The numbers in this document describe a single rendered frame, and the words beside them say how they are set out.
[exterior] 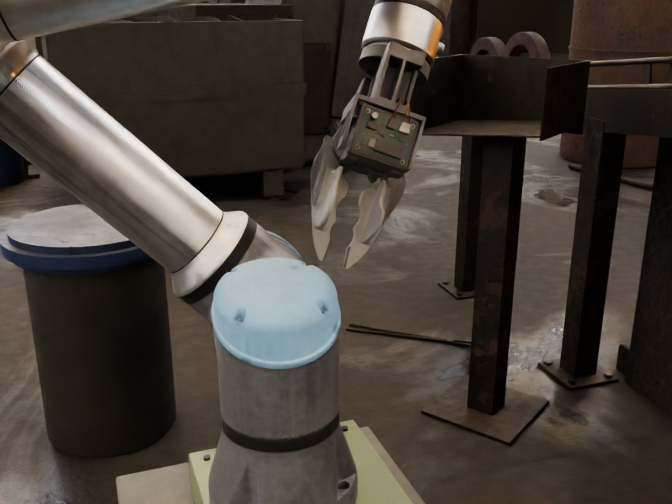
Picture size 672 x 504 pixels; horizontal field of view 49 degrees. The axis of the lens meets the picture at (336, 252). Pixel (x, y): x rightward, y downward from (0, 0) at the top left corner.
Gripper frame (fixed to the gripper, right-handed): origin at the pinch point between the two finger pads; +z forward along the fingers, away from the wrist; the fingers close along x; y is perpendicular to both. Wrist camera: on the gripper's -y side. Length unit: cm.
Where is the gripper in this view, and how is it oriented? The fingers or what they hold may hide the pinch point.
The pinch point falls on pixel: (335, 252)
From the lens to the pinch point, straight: 74.2
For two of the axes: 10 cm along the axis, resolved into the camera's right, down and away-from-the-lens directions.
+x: 9.4, 3.0, 1.5
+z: -2.8, 9.5, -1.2
